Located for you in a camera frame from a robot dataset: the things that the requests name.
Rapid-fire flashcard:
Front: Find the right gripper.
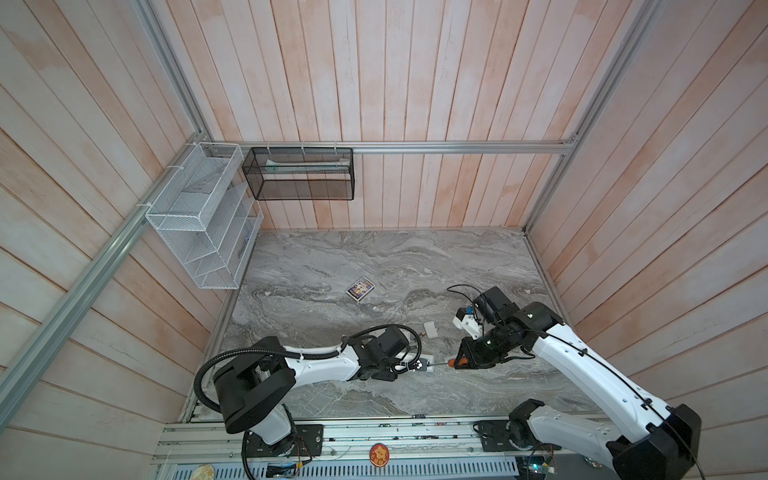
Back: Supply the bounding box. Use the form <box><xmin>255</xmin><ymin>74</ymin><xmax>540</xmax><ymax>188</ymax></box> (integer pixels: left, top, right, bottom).
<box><xmin>448</xmin><ymin>324</ymin><xmax>507</xmax><ymax>366</ymax></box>

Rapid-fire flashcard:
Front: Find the orange black screwdriver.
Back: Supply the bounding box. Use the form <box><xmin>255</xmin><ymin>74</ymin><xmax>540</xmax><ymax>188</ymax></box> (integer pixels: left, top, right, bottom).
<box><xmin>429</xmin><ymin>359</ymin><xmax>470</xmax><ymax>369</ymax></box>

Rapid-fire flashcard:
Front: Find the white remote with label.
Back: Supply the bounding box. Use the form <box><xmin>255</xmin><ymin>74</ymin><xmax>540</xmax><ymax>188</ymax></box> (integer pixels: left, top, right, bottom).
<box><xmin>408</xmin><ymin>355</ymin><xmax>434</xmax><ymax>373</ymax></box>

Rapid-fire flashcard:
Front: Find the white battery cover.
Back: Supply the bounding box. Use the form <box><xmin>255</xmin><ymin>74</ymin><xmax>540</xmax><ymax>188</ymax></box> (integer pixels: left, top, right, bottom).
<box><xmin>423</xmin><ymin>321</ymin><xmax>439</xmax><ymax>338</ymax></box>

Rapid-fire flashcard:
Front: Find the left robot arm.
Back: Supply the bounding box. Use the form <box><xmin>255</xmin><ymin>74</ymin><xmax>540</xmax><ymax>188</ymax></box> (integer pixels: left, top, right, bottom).
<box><xmin>193</xmin><ymin>324</ymin><xmax>422</xmax><ymax>456</ymax></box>

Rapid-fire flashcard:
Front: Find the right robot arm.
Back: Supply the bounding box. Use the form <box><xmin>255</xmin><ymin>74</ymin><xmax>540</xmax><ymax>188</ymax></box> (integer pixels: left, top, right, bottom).
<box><xmin>449</xmin><ymin>287</ymin><xmax>702</xmax><ymax>479</ymax></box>

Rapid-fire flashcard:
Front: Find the red round sticker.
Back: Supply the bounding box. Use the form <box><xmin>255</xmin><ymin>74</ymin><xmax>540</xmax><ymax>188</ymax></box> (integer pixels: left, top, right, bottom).
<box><xmin>369</xmin><ymin>443</ymin><xmax>391</xmax><ymax>468</ymax></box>

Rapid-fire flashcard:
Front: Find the black mesh basket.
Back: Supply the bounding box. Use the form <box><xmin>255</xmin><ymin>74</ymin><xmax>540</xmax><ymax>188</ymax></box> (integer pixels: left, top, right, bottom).
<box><xmin>242</xmin><ymin>146</ymin><xmax>356</xmax><ymax>201</ymax></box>

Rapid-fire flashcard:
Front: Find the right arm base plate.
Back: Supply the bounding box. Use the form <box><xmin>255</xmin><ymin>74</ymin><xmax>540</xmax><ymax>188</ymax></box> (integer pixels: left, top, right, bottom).
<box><xmin>473</xmin><ymin>420</ymin><xmax>562</xmax><ymax>452</ymax></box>

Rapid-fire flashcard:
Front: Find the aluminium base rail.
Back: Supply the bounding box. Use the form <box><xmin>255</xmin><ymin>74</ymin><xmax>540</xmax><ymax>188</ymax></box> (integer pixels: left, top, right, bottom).
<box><xmin>149</xmin><ymin>413</ymin><xmax>652</xmax><ymax>466</ymax></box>

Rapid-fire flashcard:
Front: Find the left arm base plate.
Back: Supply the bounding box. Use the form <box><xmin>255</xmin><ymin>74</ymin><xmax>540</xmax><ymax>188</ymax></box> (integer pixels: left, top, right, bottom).
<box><xmin>244</xmin><ymin>423</ymin><xmax>324</xmax><ymax>458</ymax></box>

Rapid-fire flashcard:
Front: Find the black corrugated cable hose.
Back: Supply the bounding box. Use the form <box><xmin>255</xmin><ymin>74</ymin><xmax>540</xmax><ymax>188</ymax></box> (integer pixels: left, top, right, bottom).
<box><xmin>192</xmin><ymin>346</ymin><xmax>340</xmax><ymax>480</ymax></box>

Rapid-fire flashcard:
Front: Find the white wire mesh shelf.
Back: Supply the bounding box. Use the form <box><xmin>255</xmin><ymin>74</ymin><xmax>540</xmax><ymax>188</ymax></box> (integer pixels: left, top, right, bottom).
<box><xmin>146</xmin><ymin>142</ymin><xmax>263</xmax><ymax>290</ymax></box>

